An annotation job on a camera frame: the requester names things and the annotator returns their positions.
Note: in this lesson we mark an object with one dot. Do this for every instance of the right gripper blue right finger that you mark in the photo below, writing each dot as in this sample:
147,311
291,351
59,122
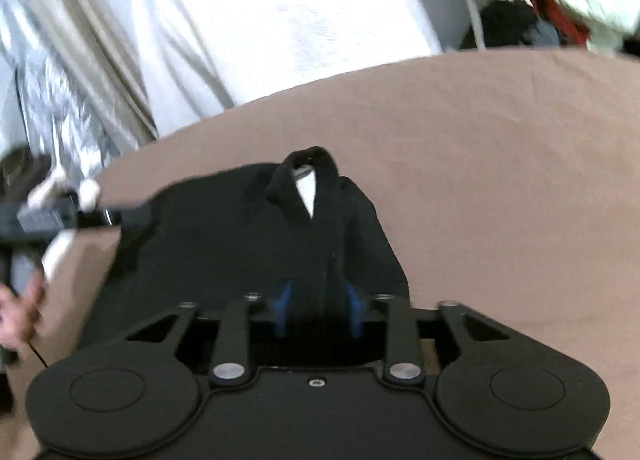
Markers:
355,310

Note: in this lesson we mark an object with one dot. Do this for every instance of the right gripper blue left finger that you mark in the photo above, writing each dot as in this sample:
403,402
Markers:
280,308

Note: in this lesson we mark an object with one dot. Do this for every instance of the black garment with white stripe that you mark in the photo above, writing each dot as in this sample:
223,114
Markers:
297,232

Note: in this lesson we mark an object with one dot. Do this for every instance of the red and black clothes pile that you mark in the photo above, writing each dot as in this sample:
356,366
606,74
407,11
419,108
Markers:
530,23

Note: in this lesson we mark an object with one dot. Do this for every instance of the person's left hand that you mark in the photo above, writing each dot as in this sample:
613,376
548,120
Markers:
20,314

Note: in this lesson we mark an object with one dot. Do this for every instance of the white and black folded garment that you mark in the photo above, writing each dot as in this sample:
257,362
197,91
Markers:
54,187

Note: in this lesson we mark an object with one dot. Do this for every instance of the grey folded garment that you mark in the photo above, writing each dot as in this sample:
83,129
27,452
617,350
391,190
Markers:
21,172

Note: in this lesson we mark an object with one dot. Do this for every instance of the silver quilted storage bag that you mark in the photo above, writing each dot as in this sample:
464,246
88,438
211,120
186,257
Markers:
78,90

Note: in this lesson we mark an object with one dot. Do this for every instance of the white bed sheet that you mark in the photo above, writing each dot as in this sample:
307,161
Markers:
198,58

